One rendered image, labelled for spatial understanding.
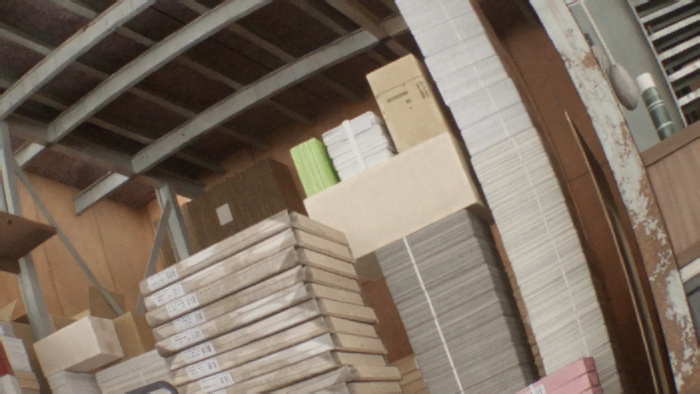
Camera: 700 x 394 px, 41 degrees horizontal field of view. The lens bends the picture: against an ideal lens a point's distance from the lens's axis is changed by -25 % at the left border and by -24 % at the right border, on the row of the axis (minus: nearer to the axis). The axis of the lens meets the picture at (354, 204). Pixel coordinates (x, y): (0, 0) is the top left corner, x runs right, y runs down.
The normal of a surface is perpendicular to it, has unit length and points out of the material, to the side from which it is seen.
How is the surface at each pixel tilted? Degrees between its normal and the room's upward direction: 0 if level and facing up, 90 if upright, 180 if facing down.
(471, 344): 90
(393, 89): 89
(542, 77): 90
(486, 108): 90
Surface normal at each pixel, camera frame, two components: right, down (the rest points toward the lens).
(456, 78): -0.35, -0.14
